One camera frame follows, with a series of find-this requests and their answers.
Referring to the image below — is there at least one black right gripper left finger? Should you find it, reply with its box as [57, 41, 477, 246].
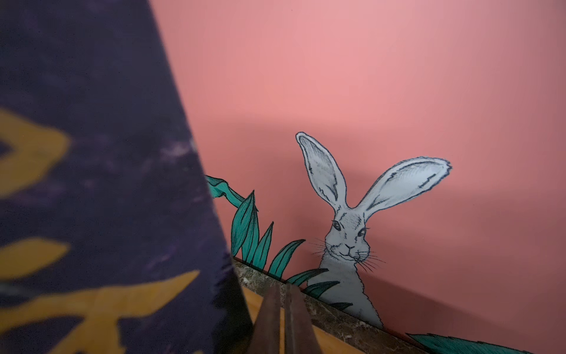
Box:
[246, 285, 281, 354]

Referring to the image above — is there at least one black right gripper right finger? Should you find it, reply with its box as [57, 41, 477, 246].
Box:
[284, 283, 323, 354]

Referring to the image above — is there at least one purple portrait cover book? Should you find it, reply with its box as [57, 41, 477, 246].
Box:
[1, 1, 253, 353]

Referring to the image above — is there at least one white wooden book rack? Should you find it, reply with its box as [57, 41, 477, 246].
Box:
[243, 284, 361, 354]

